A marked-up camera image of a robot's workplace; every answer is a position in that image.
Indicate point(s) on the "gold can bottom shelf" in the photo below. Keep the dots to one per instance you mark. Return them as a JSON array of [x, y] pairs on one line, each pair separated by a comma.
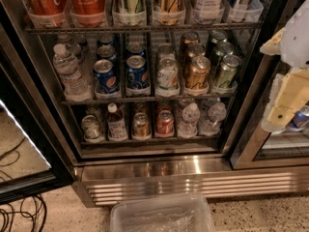
[[141, 126]]

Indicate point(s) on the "top wire shelf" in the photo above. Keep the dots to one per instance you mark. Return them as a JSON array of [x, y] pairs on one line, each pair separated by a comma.
[[142, 29]]

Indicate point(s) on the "brown drink bottle bottom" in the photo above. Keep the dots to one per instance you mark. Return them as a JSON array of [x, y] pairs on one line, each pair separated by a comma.
[[116, 123]]

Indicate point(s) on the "steel fridge base grille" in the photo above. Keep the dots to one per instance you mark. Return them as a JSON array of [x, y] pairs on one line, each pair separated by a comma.
[[106, 183]]

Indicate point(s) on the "open glass fridge door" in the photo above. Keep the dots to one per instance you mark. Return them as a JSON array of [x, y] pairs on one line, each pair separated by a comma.
[[33, 160]]

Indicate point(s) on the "red can bottom shelf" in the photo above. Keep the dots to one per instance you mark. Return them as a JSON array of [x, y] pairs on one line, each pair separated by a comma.
[[164, 126]]

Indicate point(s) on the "blue can right compartment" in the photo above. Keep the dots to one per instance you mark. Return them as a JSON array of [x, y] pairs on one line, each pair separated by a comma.
[[300, 119]]

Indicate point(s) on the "blue pepsi can front left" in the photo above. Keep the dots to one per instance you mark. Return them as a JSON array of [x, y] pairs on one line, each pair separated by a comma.
[[107, 82]]

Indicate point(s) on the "water bottle bottom right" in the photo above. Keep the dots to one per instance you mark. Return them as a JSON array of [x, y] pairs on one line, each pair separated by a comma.
[[211, 121]]

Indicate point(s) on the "gold soda can front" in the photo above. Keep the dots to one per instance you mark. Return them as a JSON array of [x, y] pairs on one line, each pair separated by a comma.
[[196, 81]]

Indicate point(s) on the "clear water bottle middle shelf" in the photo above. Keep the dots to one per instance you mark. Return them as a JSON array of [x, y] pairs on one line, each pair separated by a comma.
[[76, 85]]

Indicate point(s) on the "yellow green can top shelf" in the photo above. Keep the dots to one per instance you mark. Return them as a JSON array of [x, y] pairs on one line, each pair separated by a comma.
[[168, 12]]

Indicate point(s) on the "silver can bottom left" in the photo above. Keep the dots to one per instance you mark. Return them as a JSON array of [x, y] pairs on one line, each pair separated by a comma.
[[92, 129]]

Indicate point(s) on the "white blue can top shelf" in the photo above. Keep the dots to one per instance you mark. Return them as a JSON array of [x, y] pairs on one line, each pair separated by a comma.
[[206, 11]]

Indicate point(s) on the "green soda can front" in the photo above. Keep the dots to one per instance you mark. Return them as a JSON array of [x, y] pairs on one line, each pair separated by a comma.
[[225, 74]]

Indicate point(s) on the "blue white can far right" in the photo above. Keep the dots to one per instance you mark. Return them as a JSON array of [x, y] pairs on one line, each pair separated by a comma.
[[239, 11]]

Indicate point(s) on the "clear plastic bin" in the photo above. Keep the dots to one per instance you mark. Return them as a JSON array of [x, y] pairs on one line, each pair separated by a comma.
[[181, 212]]

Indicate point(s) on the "wire shelf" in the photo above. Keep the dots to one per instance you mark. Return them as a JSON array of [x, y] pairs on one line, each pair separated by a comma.
[[146, 99], [142, 29]]

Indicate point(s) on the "middle wire shelf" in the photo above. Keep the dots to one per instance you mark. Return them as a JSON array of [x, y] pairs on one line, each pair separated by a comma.
[[146, 99]]

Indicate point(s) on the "water bottle bottom shelf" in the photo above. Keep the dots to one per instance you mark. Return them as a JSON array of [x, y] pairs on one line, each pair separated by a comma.
[[187, 127]]

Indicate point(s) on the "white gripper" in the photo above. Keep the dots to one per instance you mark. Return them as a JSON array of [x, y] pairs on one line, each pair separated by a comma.
[[296, 45]]

